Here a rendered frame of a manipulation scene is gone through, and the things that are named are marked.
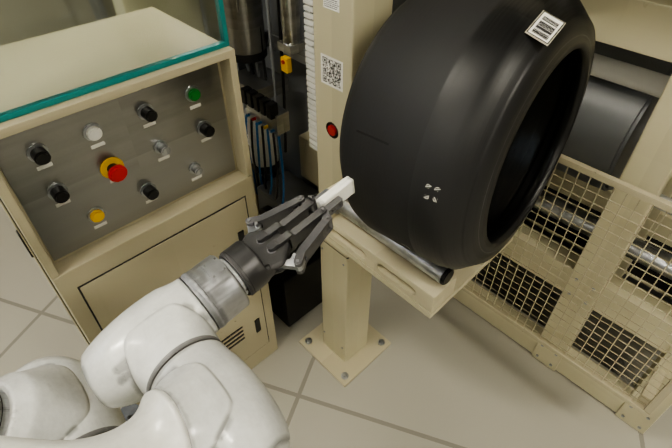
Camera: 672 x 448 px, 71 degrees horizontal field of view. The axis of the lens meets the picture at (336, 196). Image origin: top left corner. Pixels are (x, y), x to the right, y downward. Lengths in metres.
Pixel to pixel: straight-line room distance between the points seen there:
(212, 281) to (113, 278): 0.67
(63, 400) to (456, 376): 1.46
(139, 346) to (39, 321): 1.84
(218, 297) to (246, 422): 0.18
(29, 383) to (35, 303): 1.63
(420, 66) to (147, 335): 0.55
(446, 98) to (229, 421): 0.53
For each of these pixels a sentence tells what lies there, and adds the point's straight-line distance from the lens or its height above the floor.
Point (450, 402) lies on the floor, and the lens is 1.96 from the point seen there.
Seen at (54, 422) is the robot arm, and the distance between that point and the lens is 0.89.
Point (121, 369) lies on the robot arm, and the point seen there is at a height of 1.22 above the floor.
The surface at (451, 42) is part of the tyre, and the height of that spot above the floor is 1.42.
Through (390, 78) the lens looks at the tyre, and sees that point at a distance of 0.81.
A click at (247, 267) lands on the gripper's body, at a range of 0.65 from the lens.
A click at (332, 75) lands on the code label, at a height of 1.21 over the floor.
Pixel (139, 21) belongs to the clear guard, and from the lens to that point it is 1.07.
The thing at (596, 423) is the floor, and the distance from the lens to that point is 2.10.
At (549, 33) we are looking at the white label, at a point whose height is 1.44.
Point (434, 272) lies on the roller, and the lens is 1.08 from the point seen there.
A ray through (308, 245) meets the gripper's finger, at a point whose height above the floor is 1.23.
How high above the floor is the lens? 1.72
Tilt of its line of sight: 41 degrees down
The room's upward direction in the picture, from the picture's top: straight up
